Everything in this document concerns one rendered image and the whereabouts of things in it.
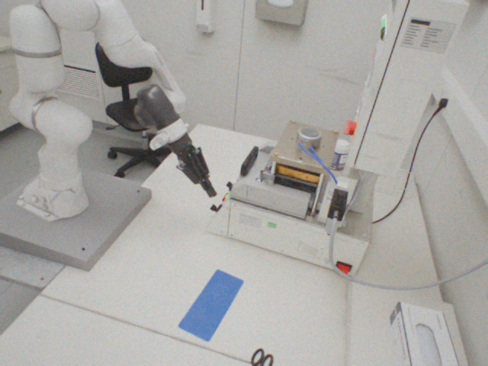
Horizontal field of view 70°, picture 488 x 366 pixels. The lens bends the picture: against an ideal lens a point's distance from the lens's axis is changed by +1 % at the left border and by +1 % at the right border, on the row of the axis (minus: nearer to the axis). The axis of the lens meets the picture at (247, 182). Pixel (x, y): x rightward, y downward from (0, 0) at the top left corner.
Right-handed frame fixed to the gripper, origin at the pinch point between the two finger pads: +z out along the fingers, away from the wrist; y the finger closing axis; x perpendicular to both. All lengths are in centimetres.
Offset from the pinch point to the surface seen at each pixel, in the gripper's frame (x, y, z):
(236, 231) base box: -5.4, -4.9, 16.4
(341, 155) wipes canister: -24, 60, 29
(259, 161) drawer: -12.6, 17.0, 2.6
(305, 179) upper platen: -33.9, 3.7, 6.9
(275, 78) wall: 38, 155, 2
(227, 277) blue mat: -7.1, -20.9, 22.1
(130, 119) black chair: 118, 88, -24
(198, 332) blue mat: -8.9, -40.8, 21.6
